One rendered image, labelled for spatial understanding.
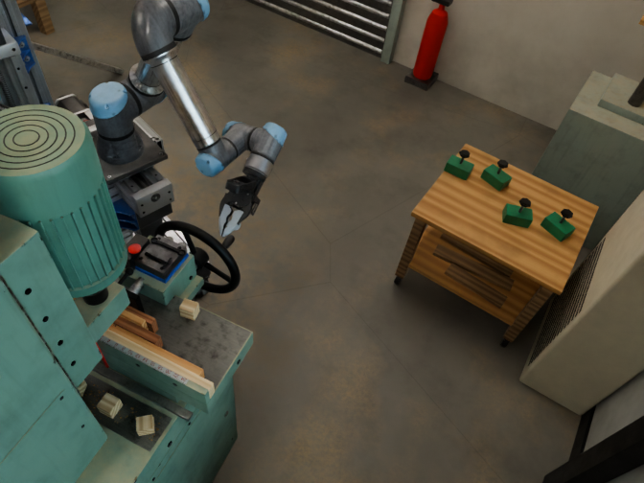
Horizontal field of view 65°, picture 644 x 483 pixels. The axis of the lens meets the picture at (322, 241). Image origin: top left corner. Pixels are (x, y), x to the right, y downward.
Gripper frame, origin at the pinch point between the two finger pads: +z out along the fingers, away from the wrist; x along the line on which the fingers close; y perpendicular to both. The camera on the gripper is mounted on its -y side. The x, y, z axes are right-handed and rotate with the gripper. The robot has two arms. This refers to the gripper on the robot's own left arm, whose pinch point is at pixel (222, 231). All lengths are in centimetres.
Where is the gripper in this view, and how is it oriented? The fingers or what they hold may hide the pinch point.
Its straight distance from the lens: 147.8
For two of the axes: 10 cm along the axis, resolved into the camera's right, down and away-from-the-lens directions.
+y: 1.2, 2.0, 9.7
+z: -4.2, 9.0, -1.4
